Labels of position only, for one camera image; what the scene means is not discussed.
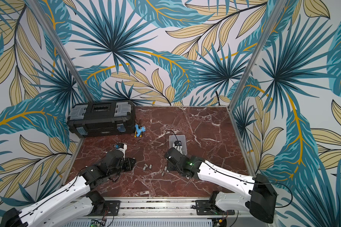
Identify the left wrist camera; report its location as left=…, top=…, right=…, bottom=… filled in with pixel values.
left=115, top=143, right=127, bottom=155

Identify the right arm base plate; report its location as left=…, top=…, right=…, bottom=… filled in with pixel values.
left=191, top=200, right=235, bottom=216

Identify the blue toy figure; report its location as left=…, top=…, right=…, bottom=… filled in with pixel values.
left=134, top=124, right=146, bottom=138

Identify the right metal frame post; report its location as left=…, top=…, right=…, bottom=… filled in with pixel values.
left=228, top=1, right=287, bottom=113

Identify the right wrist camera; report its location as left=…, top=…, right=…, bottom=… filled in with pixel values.
left=173, top=141, right=183, bottom=154

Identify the black plastic toolbox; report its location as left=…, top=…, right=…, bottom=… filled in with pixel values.
left=67, top=100, right=135, bottom=138

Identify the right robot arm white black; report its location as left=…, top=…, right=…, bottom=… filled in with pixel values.
left=164, top=148, right=277, bottom=224

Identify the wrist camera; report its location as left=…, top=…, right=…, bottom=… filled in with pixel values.
left=115, top=143, right=127, bottom=155
left=173, top=141, right=183, bottom=154

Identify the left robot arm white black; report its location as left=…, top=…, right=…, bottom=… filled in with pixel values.
left=0, top=149, right=136, bottom=227

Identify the left metal frame post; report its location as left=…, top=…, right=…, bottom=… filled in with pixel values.
left=27, top=0, right=94, bottom=102

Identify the grey plastic storage box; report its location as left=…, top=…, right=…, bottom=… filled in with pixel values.
left=169, top=135, right=188, bottom=155

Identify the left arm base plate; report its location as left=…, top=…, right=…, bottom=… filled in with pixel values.
left=87, top=200, right=121, bottom=217

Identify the aluminium rail front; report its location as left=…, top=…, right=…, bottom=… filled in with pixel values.
left=81, top=194, right=266, bottom=224

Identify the metal frame post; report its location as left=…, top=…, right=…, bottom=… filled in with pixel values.
left=228, top=1, right=287, bottom=113
left=27, top=0, right=94, bottom=102

